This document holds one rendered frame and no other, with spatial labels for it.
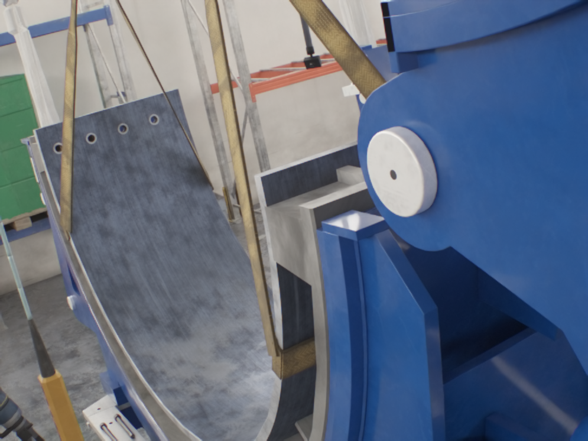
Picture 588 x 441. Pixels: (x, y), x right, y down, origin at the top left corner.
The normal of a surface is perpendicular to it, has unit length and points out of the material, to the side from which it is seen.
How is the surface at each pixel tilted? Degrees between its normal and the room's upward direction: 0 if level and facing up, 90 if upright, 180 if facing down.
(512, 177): 90
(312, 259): 90
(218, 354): 15
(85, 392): 0
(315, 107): 90
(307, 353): 115
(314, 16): 106
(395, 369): 90
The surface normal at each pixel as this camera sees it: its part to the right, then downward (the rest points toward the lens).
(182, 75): 0.49, 0.14
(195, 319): 0.11, -0.70
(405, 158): -0.85, 0.31
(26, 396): -0.21, -0.94
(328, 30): -0.60, 0.58
